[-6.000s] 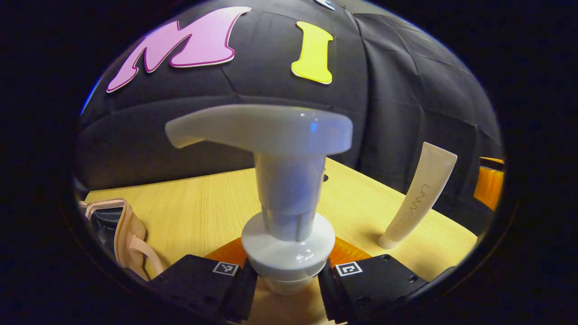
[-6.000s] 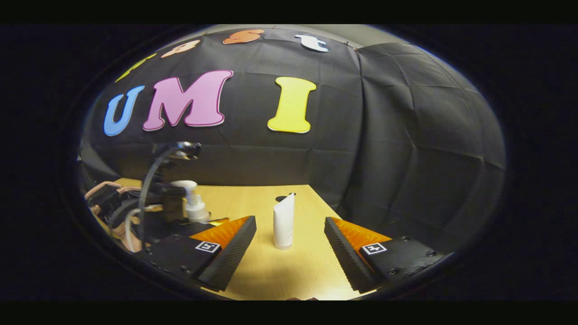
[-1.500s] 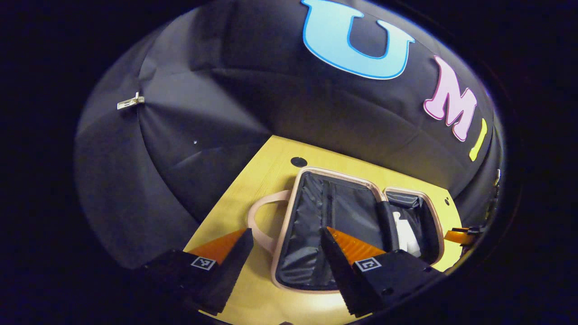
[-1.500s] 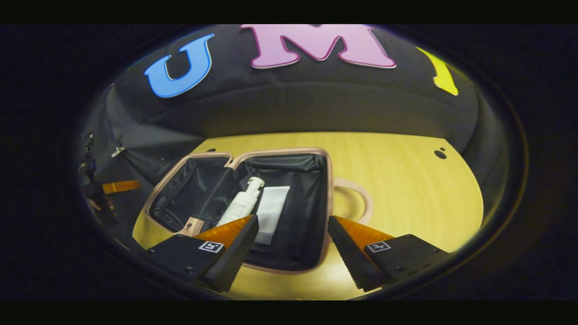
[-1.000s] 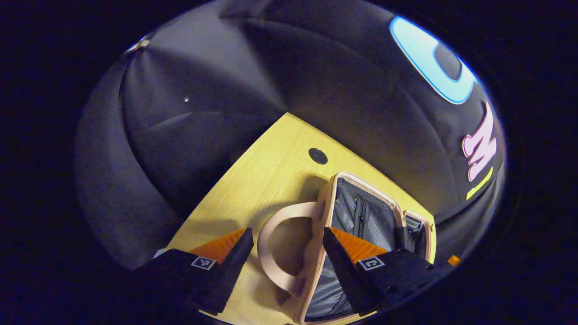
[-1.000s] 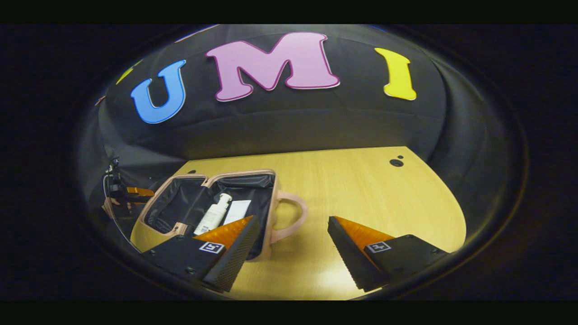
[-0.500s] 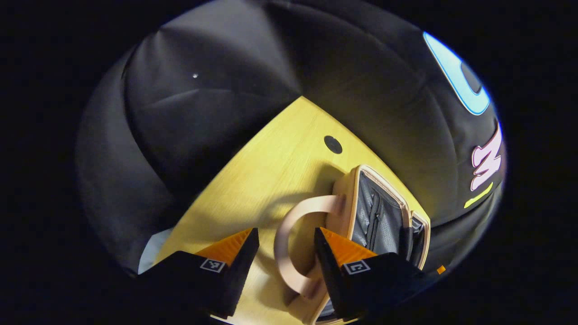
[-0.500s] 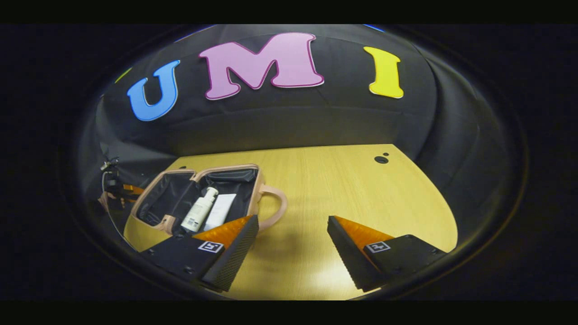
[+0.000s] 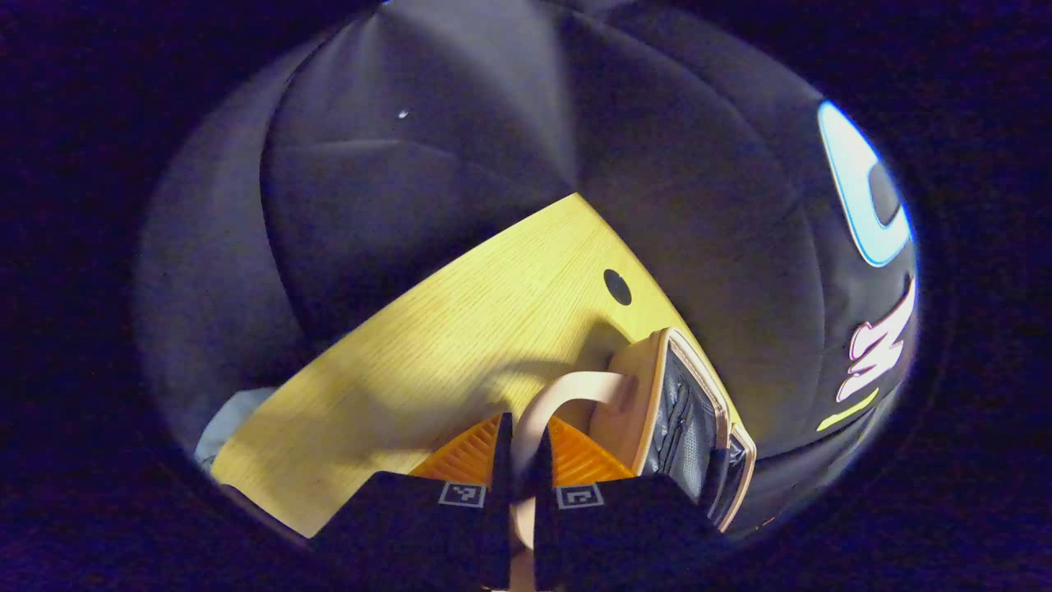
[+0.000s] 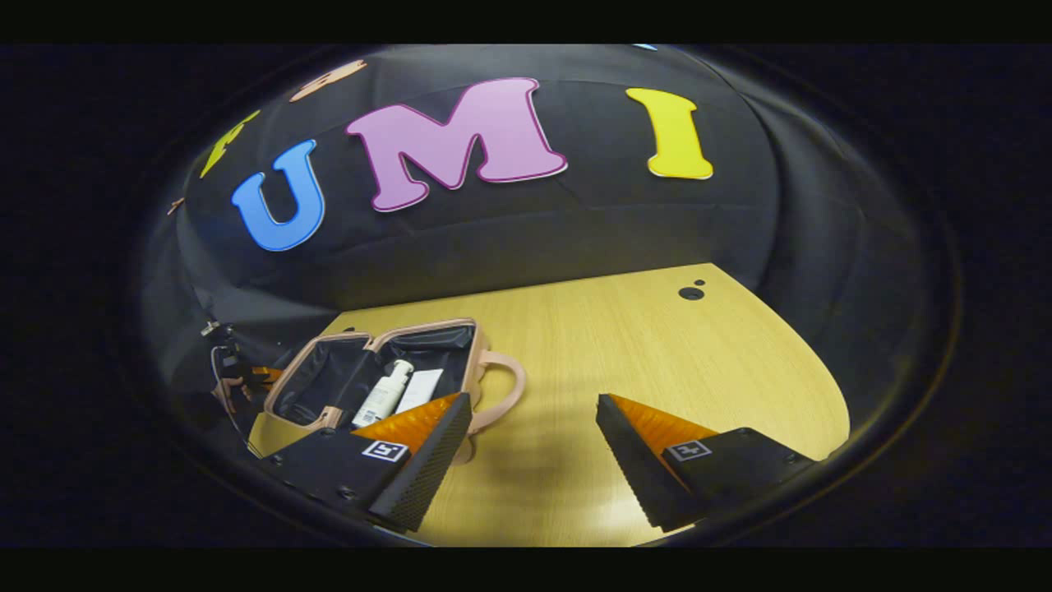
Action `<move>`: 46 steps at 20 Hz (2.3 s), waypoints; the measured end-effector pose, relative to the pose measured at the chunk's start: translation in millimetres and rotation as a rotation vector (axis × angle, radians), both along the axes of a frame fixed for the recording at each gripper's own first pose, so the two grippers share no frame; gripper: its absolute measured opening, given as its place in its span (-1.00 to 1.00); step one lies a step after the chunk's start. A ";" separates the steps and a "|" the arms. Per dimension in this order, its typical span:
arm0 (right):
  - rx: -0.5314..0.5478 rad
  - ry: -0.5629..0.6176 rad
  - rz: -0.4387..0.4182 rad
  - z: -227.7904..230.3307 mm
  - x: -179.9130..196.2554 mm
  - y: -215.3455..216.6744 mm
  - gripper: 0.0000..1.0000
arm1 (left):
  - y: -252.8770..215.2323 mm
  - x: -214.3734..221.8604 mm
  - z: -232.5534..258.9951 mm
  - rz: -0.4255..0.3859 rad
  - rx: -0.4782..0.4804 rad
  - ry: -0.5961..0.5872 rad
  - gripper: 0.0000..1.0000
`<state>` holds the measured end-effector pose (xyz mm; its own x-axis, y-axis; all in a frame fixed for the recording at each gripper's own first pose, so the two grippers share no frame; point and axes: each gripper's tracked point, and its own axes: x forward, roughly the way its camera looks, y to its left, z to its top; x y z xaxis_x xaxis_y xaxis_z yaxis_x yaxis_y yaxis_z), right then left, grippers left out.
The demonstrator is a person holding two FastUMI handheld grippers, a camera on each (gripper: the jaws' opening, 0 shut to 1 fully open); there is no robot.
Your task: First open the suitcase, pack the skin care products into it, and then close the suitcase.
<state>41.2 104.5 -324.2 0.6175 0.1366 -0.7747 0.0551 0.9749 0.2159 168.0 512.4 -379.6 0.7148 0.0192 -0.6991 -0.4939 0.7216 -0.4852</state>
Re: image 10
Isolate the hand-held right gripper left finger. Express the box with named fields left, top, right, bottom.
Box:
left=261, top=392, right=473, bottom=533

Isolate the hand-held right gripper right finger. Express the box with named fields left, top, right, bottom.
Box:
left=596, top=393, right=819, bottom=533

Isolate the pink suitcase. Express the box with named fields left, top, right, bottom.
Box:
left=263, top=318, right=527, bottom=465

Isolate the white pump bottle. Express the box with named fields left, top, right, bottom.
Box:
left=352, top=359, right=414, bottom=428

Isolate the black backdrop cloth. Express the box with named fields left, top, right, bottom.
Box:
left=140, top=45, right=954, bottom=412

